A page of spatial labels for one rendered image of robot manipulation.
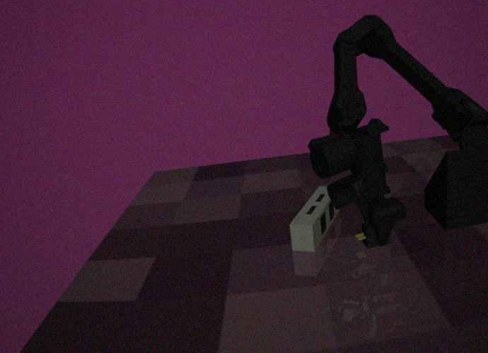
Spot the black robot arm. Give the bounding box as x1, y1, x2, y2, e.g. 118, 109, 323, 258
308, 14, 488, 209

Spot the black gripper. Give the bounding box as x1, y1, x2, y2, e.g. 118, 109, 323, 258
350, 160, 407, 246

